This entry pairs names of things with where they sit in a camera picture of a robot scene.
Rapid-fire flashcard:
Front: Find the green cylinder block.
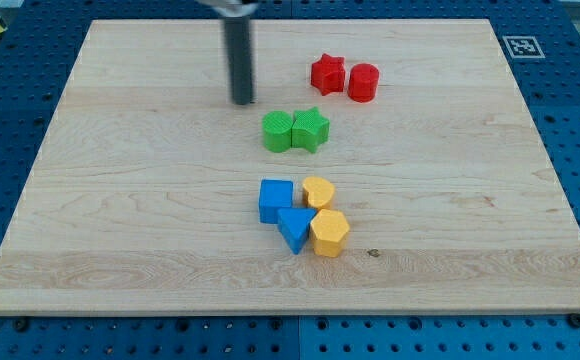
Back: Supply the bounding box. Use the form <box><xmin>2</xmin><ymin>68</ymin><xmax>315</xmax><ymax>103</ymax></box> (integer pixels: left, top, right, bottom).
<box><xmin>262</xmin><ymin>111</ymin><xmax>294</xmax><ymax>153</ymax></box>

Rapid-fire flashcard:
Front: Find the blue cube block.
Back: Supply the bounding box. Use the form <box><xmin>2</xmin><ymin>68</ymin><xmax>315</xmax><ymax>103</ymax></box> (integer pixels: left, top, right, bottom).
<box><xmin>258</xmin><ymin>179</ymin><xmax>294</xmax><ymax>224</ymax></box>

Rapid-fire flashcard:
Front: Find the yellow heart block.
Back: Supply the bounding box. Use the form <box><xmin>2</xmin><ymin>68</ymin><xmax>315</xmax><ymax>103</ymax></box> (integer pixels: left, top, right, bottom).
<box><xmin>302</xmin><ymin>176</ymin><xmax>336</xmax><ymax>210</ymax></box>

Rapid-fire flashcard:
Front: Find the red cylinder block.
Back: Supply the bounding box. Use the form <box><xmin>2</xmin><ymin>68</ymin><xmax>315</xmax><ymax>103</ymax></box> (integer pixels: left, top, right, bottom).
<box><xmin>348</xmin><ymin>63</ymin><xmax>380</xmax><ymax>103</ymax></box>

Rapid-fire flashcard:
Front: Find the green star block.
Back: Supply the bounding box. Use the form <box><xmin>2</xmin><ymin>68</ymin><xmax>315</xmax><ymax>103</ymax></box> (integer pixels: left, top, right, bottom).
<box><xmin>291</xmin><ymin>107</ymin><xmax>330</xmax><ymax>153</ymax></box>

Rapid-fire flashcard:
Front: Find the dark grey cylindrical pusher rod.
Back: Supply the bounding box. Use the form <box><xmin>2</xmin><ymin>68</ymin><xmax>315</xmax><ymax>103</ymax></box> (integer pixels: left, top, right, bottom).
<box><xmin>223</xmin><ymin>15</ymin><xmax>254</xmax><ymax>105</ymax></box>

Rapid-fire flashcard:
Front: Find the red star block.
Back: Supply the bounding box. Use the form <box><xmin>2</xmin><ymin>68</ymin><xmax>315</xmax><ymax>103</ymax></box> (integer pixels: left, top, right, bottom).
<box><xmin>310</xmin><ymin>53</ymin><xmax>346</xmax><ymax>96</ymax></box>

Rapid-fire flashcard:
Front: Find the blue triangle block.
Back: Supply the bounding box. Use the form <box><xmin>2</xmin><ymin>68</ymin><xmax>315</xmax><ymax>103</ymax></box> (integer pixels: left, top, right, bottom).
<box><xmin>277</xmin><ymin>208</ymin><xmax>317</xmax><ymax>255</ymax></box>

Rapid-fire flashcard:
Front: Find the yellow hexagon block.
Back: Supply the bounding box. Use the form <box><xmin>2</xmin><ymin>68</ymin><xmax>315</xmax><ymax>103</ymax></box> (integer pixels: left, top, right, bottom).
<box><xmin>309</xmin><ymin>209</ymin><xmax>350</xmax><ymax>258</ymax></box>

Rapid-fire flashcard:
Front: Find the white fiducial marker tag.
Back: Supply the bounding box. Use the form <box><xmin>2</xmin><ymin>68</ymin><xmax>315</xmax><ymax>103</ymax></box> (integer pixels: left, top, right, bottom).
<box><xmin>503</xmin><ymin>35</ymin><xmax>545</xmax><ymax>59</ymax></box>

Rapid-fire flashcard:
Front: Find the light wooden board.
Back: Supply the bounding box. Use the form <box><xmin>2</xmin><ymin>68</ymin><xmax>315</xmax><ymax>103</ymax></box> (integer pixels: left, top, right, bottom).
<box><xmin>0</xmin><ymin>19</ymin><xmax>580</xmax><ymax>316</ymax></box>

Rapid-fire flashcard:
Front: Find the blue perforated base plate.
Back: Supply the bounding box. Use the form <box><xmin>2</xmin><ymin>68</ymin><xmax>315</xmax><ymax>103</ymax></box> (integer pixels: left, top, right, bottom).
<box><xmin>0</xmin><ymin>0</ymin><xmax>580</xmax><ymax>359</ymax></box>

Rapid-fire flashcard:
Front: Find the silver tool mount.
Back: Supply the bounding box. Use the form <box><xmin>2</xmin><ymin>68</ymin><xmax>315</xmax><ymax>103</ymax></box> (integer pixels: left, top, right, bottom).
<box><xmin>196</xmin><ymin>0</ymin><xmax>259</xmax><ymax>17</ymax></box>

